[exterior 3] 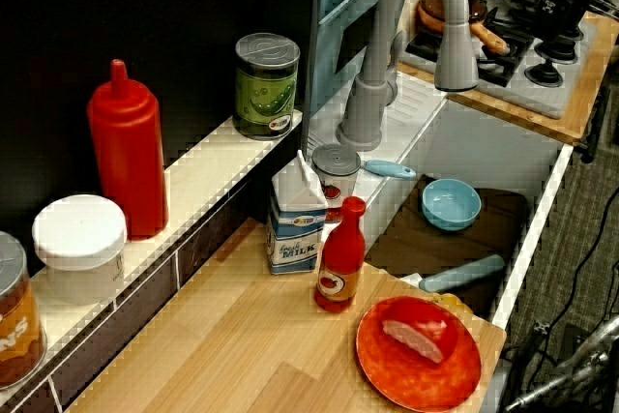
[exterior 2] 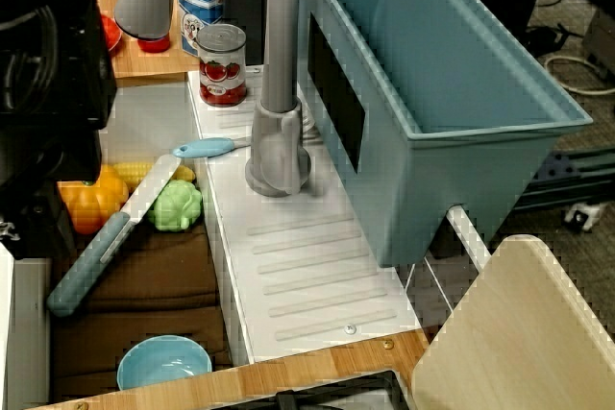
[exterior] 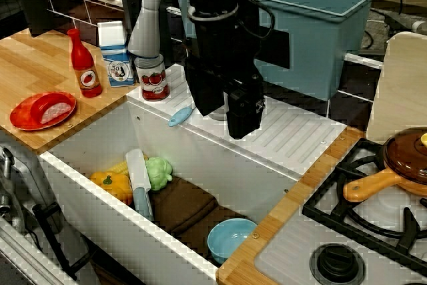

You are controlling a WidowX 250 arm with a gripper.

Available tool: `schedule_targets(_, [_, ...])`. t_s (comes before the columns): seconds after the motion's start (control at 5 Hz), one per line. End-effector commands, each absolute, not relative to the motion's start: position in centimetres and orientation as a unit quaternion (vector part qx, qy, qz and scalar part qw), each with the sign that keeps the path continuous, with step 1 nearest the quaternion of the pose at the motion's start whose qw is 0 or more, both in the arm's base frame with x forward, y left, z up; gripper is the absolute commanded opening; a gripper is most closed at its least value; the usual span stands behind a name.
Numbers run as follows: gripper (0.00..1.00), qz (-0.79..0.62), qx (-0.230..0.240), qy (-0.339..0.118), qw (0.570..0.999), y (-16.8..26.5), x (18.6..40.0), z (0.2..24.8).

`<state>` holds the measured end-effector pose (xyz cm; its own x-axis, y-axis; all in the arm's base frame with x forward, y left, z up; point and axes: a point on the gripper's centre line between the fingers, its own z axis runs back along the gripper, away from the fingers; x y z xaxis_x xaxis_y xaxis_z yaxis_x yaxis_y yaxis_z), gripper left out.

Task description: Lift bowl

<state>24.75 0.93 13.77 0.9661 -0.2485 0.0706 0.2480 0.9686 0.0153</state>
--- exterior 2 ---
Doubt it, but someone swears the light blue bowl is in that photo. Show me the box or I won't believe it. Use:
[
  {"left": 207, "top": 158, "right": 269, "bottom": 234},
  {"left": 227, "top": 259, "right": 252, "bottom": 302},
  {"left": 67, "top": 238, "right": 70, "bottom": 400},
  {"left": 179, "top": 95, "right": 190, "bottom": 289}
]
[{"left": 117, "top": 335, "right": 213, "bottom": 392}]

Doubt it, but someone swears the white toy sink unit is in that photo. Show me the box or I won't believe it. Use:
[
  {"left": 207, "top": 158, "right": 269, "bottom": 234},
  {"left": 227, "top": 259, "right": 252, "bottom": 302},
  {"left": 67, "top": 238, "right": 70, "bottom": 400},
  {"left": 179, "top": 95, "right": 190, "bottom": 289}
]
[{"left": 0, "top": 68, "right": 425, "bottom": 409}]

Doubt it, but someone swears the grey toy faucet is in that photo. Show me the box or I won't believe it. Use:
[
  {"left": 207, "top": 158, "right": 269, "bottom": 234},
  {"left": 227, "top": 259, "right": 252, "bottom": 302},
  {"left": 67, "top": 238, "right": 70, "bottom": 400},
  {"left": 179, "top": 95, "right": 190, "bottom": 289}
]
[{"left": 244, "top": 0, "right": 314, "bottom": 198}]

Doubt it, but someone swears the green toy lettuce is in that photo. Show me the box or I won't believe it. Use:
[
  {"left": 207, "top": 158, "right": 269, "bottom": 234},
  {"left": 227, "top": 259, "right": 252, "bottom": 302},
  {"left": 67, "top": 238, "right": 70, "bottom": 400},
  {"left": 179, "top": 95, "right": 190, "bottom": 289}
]
[{"left": 145, "top": 179, "right": 205, "bottom": 232}]

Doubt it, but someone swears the tomato can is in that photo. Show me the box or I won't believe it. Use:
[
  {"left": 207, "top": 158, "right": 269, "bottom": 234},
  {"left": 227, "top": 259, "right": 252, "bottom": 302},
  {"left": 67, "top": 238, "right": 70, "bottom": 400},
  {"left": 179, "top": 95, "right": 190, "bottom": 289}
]
[{"left": 196, "top": 24, "right": 249, "bottom": 109}]

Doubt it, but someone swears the large teal plastic bin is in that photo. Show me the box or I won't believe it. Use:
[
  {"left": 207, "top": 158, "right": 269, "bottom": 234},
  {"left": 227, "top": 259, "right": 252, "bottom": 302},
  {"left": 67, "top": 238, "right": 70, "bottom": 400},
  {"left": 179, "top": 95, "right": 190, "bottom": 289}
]
[{"left": 292, "top": 0, "right": 593, "bottom": 268}]

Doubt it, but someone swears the yellow toy corn cob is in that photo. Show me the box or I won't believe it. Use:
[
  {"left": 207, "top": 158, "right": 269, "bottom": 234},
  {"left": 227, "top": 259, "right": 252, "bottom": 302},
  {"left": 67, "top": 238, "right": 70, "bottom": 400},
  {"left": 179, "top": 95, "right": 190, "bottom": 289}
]
[{"left": 111, "top": 161, "right": 196, "bottom": 188}]

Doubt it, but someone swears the brown cloth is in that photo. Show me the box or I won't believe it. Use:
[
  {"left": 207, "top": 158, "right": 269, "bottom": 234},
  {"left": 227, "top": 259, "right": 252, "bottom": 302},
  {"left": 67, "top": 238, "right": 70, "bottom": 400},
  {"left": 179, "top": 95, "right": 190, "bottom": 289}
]
[{"left": 50, "top": 220, "right": 228, "bottom": 380}]

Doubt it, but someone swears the red cup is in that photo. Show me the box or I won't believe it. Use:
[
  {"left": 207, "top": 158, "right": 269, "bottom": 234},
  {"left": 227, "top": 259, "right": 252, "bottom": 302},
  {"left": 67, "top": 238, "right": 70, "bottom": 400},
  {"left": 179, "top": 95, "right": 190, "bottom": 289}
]
[{"left": 136, "top": 34, "right": 172, "bottom": 54}]

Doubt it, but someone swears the black stove grate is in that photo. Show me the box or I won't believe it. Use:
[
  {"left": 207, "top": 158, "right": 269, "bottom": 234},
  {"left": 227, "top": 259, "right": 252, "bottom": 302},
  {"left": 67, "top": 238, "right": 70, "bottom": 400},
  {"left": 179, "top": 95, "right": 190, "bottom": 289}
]
[{"left": 215, "top": 369, "right": 415, "bottom": 410}]

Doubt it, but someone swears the orange toy bell pepper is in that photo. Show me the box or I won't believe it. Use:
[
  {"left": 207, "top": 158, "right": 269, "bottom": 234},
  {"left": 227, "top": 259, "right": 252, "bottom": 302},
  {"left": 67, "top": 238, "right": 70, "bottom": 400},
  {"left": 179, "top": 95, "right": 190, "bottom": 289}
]
[{"left": 58, "top": 164, "right": 131, "bottom": 236}]

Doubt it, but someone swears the red plate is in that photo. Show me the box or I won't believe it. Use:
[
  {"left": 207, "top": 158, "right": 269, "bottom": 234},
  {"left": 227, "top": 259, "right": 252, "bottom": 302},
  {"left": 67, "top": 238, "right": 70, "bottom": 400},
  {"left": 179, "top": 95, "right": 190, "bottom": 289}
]
[{"left": 99, "top": 13, "right": 124, "bottom": 55}]

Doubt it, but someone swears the light wooden board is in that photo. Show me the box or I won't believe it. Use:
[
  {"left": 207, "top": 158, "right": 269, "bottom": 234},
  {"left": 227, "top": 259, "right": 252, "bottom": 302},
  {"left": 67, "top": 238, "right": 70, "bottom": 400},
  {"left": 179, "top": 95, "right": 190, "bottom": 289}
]
[{"left": 411, "top": 233, "right": 615, "bottom": 410}]

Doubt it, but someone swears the black case on floor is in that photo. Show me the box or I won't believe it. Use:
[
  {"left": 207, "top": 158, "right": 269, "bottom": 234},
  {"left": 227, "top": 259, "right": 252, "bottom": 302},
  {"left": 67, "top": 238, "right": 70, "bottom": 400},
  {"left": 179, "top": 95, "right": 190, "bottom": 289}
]
[{"left": 582, "top": 0, "right": 615, "bottom": 81}]

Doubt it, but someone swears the blue handled kitchen tool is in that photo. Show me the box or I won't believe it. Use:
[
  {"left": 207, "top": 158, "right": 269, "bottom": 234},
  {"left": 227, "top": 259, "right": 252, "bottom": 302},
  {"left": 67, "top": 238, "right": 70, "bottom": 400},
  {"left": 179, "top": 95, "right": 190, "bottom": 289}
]
[{"left": 171, "top": 136, "right": 252, "bottom": 159}]

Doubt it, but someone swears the white wire rack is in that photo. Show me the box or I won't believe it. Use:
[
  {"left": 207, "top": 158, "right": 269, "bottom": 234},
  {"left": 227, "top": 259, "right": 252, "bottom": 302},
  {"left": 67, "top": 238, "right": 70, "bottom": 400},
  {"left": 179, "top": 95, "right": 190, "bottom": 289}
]
[{"left": 402, "top": 205, "right": 494, "bottom": 320}]

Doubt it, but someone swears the toy knife with blue handle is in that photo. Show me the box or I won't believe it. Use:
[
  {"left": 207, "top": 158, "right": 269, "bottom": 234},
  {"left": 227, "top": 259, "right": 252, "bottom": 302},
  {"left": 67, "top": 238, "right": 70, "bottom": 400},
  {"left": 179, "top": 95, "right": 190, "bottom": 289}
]
[{"left": 46, "top": 154, "right": 182, "bottom": 318}]

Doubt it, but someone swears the aluminium frame rail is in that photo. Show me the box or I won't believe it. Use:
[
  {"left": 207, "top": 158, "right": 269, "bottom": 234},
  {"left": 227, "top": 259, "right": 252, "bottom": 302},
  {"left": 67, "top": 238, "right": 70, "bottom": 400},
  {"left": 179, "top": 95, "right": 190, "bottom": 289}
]
[{"left": 514, "top": 150, "right": 615, "bottom": 210}]

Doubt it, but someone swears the white black floor bracket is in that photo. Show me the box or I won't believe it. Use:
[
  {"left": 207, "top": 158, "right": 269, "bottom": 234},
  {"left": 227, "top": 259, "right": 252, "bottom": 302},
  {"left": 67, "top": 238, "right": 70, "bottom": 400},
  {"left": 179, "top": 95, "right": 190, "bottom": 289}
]
[{"left": 563, "top": 201, "right": 608, "bottom": 234}]

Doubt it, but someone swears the white floor cable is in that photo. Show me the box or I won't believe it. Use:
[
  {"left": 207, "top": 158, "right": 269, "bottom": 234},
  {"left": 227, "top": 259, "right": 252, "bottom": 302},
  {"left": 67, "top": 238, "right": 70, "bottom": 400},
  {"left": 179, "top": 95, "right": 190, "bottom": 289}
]
[{"left": 544, "top": 54, "right": 615, "bottom": 97}]

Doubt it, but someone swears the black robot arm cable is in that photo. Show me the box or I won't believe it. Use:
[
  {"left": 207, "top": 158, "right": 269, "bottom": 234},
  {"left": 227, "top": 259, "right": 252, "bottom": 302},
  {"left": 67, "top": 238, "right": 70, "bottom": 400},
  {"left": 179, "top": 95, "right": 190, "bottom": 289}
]
[{"left": 0, "top": 4, "right": 62, "bottom": 116}]

